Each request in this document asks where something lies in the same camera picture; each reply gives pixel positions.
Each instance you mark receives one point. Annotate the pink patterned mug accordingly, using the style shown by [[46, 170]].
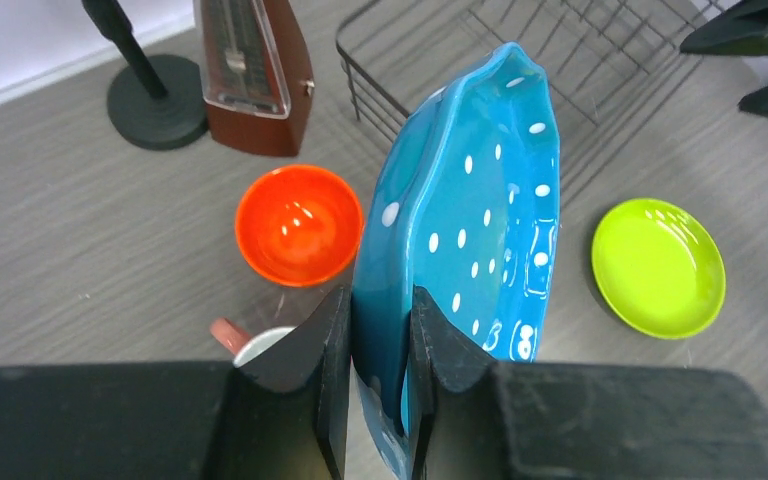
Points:
[[245, 346]]

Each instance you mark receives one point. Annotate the brown wooden metronome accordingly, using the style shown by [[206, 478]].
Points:
[[256, 75]]

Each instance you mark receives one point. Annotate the blue polka dot plate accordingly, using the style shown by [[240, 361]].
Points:
[[467, 206]]

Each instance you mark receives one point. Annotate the black microphone stand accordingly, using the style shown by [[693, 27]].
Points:
[[155, 102]]

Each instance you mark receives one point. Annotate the lime green plate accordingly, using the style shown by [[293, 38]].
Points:
[[658, 268]]

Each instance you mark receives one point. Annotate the orange bowl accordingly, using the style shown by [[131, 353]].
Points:
[[299, 225]]

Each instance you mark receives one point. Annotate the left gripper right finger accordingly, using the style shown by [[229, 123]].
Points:
[[448, 390]]

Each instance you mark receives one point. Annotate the black wire dish rack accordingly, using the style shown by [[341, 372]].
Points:
[[598, 55]]

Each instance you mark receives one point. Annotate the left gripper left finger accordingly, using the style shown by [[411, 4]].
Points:
[[289, 405]]

